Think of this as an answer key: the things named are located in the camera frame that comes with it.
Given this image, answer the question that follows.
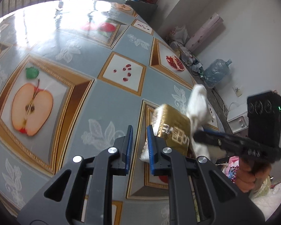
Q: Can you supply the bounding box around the right hand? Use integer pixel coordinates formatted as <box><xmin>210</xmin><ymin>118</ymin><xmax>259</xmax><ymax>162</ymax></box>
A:
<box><xmin>235</xmin><ymin>158</ymin><xmax>272</xmax><ymax>193</ymax></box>

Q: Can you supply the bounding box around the white plastic bag by wall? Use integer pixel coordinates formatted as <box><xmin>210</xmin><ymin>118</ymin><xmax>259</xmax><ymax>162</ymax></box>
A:
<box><xmin>169</xmin><ymin>25</ymin><xmax>190</xmax><ymax>45</ymax></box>

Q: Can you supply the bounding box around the black tracking camera box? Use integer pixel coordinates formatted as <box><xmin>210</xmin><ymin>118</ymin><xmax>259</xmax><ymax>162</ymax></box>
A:
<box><xmin>247</xmin><ymin>91</ymin><xmax>281</xmax><ymax>148</ymax></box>

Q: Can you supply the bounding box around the white wall socket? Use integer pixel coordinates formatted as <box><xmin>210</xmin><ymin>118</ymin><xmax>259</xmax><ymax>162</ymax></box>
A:
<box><xmin>233</xmin><ymin>86</ymin><xmax>243</xmax><ymax>98</ymax></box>

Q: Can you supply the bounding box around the grey storage cabinet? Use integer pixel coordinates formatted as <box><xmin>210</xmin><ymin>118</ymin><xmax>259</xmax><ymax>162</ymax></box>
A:
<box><xmin>100</xmin><ymin>0</ymin><xmax>158</xmax><ymax>23</ymax></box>

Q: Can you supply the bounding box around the white water dispenser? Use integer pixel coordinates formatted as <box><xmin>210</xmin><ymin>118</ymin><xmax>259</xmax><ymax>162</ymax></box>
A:
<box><xmin>227</xmin><ymin>103</ymin><xmax>249</xmax><ymax>133</ymax></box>

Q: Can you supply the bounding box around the gold tissue pack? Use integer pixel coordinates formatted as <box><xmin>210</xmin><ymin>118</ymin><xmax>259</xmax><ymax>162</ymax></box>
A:
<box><xmin>139</xmin><ymin>84</ymin><xmax>217</xmax><ymax>163</ymax></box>

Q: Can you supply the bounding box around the pink rolled mat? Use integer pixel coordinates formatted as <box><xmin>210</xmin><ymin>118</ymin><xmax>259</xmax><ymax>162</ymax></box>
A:
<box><xmin>185</xmin><ymin>13</ymin><xmax>223</xmax><ymax>52</ymax></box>

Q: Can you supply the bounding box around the empty water jug on floor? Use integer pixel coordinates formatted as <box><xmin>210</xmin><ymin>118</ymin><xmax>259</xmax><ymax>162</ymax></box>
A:
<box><xmin>203</xmin><ymin>59</ymin><xmax>232</xmax><ymax>88</ymax></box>

